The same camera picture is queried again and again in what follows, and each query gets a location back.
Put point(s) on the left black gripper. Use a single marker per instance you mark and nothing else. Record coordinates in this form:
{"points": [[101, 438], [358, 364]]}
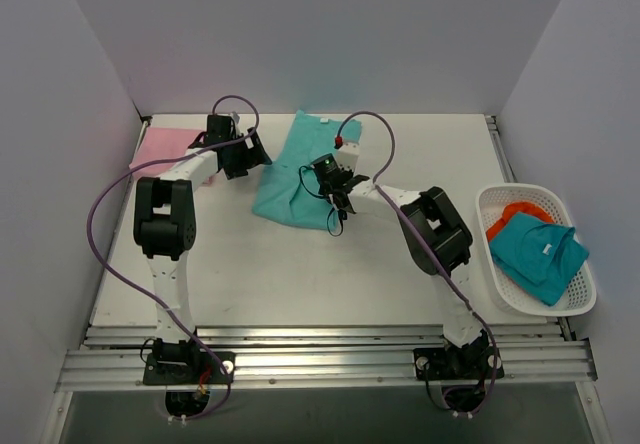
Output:
{"points": [[251, 153]]}

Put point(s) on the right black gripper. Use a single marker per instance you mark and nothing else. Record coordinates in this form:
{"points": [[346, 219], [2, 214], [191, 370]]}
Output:
{"points": [[341, 191]]}

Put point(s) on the mint green t shirt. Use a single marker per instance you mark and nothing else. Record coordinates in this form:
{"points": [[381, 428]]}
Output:
{"points": [[288, 193]]}

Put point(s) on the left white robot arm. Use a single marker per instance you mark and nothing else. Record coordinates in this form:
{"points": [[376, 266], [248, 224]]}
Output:
{"points": [[165, 226]]}

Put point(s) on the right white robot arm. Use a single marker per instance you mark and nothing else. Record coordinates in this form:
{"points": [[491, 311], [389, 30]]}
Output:
{"points": [[436, 236]]}

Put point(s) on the folded pink t shirt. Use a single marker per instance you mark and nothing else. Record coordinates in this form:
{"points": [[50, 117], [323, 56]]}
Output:
{"points": [[171, 143]]}

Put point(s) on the teal blue t shirt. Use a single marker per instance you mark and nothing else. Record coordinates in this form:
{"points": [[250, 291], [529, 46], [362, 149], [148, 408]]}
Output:
{"points": [[539, 257]]}

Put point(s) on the white plastic basket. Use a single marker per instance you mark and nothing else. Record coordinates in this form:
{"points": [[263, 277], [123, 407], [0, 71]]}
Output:
{"points": [[495, 205]]}

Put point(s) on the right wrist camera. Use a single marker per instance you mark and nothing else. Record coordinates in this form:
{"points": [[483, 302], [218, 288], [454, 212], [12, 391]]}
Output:
{"points": [[346, 153]]}

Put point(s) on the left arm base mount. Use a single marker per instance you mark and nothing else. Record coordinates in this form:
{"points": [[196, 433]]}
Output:
{"points": [[185, 369]]}

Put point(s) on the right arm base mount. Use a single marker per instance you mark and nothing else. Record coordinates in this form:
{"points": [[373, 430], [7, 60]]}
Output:
{"points": [[459, 381]]}

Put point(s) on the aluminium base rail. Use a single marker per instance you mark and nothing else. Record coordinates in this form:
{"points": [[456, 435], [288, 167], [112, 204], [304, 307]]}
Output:
{"points": [[316, 357]]}

